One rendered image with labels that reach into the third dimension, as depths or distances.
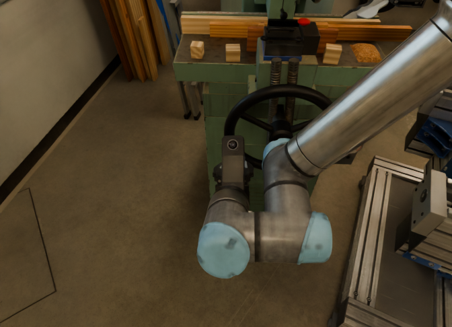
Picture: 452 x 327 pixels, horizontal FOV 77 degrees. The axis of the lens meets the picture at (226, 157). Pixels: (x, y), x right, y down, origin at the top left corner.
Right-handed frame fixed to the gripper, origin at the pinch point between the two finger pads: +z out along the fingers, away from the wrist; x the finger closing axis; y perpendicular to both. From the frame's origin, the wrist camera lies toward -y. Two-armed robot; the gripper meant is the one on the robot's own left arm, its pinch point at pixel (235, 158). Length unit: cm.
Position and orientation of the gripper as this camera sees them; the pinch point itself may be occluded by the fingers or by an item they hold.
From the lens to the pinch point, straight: 71.5
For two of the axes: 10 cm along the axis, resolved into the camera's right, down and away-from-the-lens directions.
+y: 0.4, 9.4, 3.4
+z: 0.9, -3.4, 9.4
